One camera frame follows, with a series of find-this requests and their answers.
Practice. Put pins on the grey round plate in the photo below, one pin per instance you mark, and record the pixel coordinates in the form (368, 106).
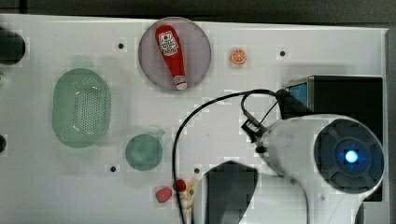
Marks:
(196, 53)

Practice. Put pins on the peeled toy banana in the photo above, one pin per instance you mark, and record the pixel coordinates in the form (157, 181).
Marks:
(187, 196)

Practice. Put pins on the red toy cherry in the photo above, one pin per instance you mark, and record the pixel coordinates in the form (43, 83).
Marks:
(180, 185)

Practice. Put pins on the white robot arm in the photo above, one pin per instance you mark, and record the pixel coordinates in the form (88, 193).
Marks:
(294, 193)

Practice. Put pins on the black toaster oven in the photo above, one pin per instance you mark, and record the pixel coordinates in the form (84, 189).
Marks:
(345, 93)

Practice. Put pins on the black cylinder cup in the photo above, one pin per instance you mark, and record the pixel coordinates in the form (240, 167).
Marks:
(12, 47)

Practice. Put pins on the green perforated colander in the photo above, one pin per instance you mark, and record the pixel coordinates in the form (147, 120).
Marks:
(81, 108)

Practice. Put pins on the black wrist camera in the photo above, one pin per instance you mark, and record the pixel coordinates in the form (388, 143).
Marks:
(253, 130)

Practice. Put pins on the red ketchup bottle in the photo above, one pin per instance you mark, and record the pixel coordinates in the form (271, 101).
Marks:
(170, 48)

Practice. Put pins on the red toy strawberry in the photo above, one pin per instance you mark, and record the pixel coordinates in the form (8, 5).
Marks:
(163, 195)

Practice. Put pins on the orange slice toy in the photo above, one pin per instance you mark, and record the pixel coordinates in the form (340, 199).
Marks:
(238, 56)

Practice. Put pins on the green measuring cup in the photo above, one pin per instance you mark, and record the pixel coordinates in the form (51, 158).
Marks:
(144, 151)

